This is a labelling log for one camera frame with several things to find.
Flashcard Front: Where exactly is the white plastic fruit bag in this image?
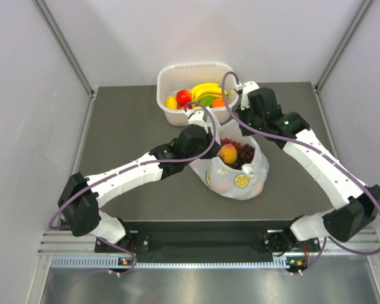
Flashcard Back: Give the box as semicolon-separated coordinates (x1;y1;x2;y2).
190;120;269;200

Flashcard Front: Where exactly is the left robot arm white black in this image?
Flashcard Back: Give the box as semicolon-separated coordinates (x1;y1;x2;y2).
58;124;220;251

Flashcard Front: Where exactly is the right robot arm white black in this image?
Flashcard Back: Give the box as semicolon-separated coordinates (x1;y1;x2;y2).
236;82;380;251

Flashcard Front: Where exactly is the green leaf fruit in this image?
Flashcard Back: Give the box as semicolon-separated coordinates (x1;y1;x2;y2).
198;95;216;107

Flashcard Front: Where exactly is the orange fruit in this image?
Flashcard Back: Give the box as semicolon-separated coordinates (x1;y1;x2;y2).
212;98;225;108

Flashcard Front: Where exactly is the orange peach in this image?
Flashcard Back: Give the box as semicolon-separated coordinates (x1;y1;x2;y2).
218;143;238;165

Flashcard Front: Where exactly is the yellow lemon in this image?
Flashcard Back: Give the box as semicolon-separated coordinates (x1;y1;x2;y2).
165;96;179;110

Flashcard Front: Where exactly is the dark red grape bunch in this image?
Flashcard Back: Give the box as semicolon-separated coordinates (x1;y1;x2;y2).
220;138;255;170

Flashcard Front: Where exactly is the red apple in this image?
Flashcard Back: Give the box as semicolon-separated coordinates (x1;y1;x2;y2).
176;89;192;106

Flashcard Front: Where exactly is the yellow banana bunch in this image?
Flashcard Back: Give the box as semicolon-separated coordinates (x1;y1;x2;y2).
191;82;222;103

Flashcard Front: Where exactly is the white plastic tub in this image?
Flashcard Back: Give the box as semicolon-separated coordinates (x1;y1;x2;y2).
156;61;236;126

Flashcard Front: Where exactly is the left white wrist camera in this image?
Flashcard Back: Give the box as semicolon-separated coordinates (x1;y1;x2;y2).
187;110;208;130

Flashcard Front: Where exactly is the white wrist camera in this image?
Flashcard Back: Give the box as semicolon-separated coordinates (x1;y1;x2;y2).
235;81;259;110
187;110;208;130

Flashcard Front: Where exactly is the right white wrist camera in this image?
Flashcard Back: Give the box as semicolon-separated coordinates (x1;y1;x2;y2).
235;81;259;110

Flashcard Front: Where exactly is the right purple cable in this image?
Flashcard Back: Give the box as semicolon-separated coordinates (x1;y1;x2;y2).
220;71;380;255

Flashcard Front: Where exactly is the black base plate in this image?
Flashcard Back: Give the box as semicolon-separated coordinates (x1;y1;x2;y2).
94;220;308;258

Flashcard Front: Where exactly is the grey slotted cable duct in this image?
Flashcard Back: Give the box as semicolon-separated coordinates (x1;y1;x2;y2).
50;255;308;270

